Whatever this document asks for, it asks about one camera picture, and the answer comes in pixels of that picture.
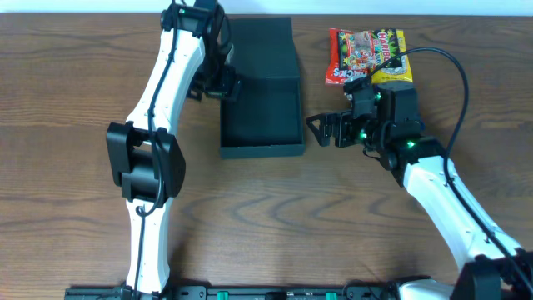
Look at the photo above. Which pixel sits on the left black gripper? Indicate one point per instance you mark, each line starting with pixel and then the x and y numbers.
pixel 217 88

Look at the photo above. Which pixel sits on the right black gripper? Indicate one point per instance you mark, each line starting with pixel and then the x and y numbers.
pixel 341 128

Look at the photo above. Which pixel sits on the red Hacks candy bag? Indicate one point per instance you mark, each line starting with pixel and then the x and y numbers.
pixel 336 68

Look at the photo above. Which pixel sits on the black gift box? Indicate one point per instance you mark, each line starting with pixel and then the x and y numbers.
pixel 266 119

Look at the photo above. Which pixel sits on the Haribo gummy candy bag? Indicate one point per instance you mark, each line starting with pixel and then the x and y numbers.
pixel 360 51

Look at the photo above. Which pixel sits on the yellow candy bag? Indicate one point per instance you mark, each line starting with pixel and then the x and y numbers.
pixel 399 68

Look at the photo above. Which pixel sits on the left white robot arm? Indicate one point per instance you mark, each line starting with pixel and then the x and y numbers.
pixel 145 158

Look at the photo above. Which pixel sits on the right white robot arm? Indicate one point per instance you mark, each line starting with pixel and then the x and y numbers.
pixel 384 118

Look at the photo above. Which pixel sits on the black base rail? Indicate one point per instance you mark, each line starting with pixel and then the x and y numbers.
pixel 353 292

